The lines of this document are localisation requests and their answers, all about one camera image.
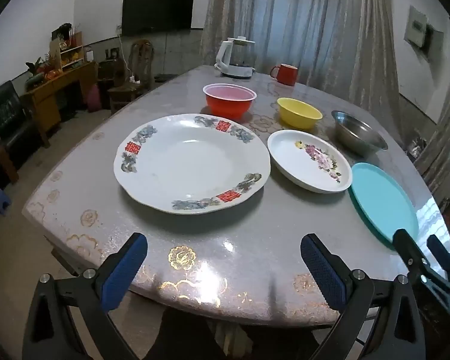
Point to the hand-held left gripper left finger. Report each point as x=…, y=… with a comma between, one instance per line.
x=123, y=270

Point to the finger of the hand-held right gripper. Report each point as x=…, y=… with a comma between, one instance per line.
x=444, y=258
x=412, y=255

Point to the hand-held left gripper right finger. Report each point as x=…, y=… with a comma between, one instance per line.
x=322, y=270

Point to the teal plastic plate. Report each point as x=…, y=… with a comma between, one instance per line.
x=382, y=202

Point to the small white floral plate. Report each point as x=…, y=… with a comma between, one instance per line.
x=296, y=157

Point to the large white patterned plate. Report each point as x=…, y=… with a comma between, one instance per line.
x=187, y=165

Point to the stainless steel bowl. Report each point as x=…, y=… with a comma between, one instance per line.
x=354, y=138

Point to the yellow plastic bowl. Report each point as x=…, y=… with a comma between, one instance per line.
x=298, y=120

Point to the red plastic bowl pink inside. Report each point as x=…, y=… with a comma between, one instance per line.
x=228, y=107

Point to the blue plastic stool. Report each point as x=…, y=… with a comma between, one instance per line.
x=2, y=200

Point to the pink bag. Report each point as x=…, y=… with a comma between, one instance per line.
x=93, y=99

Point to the wooden desk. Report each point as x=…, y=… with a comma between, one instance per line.
x=45, y=101

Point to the red mug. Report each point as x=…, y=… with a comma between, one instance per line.
x=287, y=75

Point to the black leather sofa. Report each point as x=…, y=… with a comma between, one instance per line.
x=3, y=108

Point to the carved wooden chair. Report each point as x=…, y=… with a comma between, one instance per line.
x=140, y=56

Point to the white electric kettle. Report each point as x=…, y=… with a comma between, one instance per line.
x=234, y=69

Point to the small wooden shelf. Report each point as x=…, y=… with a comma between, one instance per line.
x=71, y=50

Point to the beige wide curtain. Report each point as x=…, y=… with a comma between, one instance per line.
x=322, y=26

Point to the dried flower bouquet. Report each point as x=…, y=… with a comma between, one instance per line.
x=65, y=30

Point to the grey wall panel box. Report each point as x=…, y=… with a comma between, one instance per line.
x=416, y=26

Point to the black wall television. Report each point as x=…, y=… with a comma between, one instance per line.
x=157, y=7

